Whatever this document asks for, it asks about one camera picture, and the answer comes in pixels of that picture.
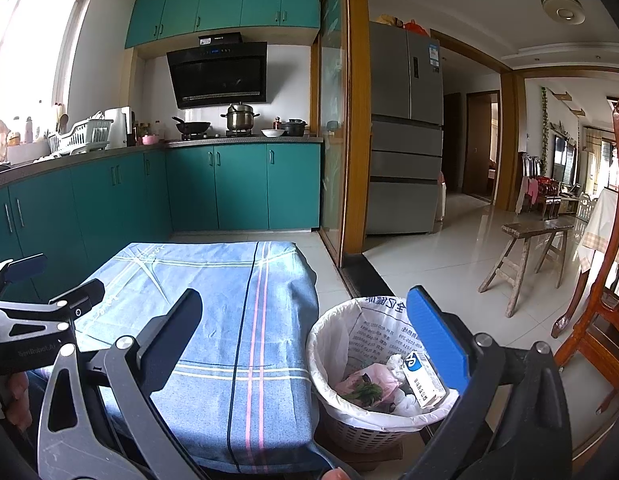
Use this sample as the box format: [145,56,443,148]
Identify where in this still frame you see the white tissue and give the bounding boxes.
[387,352,418,384]

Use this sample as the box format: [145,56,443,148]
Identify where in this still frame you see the black small pot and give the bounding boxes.
[280,118,308,136]

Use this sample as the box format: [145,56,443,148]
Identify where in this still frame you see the pink bowl on counter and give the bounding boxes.
[140,134,160,145]

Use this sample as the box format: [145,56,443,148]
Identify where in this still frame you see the red wooden chair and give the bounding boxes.
[556,100,619,396]

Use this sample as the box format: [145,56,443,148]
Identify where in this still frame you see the black wok pan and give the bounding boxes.
[172,116,211,138]

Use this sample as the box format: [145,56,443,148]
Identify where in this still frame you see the wooden bench stool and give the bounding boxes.
[477,219,575,319]

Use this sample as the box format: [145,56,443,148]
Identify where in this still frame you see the teal lower kitchen cabinets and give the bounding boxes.
[0,138,321,302]

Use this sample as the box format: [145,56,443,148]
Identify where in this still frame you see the white blue toothpaste box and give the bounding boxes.
[403,351,447,411]

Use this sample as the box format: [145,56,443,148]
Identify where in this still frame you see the white dish rack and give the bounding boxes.
[48,118,113,156]

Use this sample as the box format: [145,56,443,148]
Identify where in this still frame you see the black range hood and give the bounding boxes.
[166,37,267,110]

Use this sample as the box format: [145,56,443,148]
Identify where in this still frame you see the pink plastic wrapper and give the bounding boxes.
[334,363,401,410]

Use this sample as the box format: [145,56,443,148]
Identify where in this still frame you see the person's left hand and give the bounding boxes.
[6,372,33,432]

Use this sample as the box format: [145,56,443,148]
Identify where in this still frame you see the person's right hand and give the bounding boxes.
[321,467,351,480]

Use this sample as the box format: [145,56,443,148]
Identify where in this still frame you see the teal kitchen cabinets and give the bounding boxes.
[125,0,320,48]
[0,138,321,302]

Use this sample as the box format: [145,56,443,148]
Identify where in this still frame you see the blue striped tablecloth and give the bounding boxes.
[76,242,323,474]

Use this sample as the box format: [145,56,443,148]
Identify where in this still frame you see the grey multi-door refrigerator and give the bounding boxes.
[366,22,443,235]

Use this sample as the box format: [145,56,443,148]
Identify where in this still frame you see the wooden sliding door frame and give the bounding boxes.
[311,0,371,268]

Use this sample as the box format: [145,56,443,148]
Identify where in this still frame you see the white bowl on counter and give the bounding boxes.
[261,129,285,138]

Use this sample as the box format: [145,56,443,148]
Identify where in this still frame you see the teal upper kitchen cabinets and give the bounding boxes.
[125,0,320,48]

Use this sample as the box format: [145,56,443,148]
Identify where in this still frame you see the round ceiling light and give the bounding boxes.
[541,0,586,26]

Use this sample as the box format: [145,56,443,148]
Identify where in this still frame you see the steel stock pot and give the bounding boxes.
[222,104,260,134]

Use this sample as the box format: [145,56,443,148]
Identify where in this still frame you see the white lined trash basket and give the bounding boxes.
[306,296,459,453]

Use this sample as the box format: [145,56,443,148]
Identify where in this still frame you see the white electric kettle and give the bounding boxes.
[104,106,132,150]

